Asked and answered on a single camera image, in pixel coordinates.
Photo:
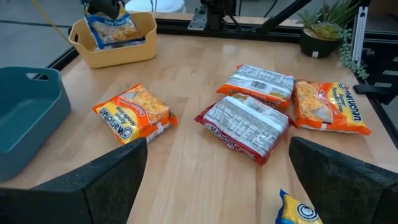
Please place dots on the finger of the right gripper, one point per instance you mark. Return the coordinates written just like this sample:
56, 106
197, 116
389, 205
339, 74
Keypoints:
105, 7

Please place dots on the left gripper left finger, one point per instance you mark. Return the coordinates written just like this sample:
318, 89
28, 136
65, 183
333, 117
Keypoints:
77, 199

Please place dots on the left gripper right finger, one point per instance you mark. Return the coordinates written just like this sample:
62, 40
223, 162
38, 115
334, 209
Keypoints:
348, 193

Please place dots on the blue soy sauce ramen pack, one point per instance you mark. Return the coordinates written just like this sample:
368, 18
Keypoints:
295, 211
115, 32

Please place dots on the orange chicken ramen pack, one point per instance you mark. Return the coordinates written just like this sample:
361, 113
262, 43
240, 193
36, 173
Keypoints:
329, 107
258, 84
133, 115

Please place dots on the red Maruchan ramen pack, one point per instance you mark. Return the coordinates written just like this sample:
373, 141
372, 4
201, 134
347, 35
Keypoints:
248, 124

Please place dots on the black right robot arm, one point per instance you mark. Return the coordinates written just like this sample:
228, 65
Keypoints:
217, 12

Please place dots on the yellow plastic bin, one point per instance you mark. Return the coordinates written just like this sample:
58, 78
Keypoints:
118, 57

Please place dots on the teal plastic bin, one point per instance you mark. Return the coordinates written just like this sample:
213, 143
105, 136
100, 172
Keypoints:
28, 124

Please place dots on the succulent in black pot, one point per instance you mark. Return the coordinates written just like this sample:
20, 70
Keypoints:
320, 43

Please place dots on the white aluminium post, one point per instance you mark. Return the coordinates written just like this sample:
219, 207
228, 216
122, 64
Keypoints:
360, 34

